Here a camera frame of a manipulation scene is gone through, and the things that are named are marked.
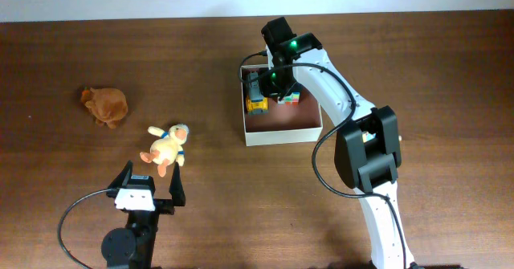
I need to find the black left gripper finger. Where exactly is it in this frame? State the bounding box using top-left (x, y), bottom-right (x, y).
top-left (169, 163), bottom-right (186, 206)
top-left (108, 161), bottom-right (133, 190)

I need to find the multicoloured puzzle cube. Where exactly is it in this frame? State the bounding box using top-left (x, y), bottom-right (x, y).
top-left (277, 92), bottom-right (300, 105)

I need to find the yellow grey toy truck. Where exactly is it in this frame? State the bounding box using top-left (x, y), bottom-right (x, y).
top-left (245, 71), bottom-right (268, 115)

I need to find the yellow wooden rattle drum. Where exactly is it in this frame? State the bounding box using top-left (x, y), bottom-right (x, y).
top-left (362, 132), bottom-right (376, 142)

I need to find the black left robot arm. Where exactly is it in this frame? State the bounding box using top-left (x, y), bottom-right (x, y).
top-left (101, 161), bottom-right (186, 269)

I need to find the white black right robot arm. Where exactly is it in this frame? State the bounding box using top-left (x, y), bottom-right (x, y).
top-left (261, 17), bottom-right (417, 268)

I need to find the yellow plush duck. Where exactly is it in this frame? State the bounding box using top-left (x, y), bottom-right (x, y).
top-left (140, 124), bottom-right (190, 177)

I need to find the white cardboard box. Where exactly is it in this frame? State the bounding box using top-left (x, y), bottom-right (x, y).
top-left (241, 84), bottom-right (323, 146)

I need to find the brown plush toy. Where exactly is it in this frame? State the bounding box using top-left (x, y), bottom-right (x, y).
top-left (80, 88), bottom-right (129, 129)

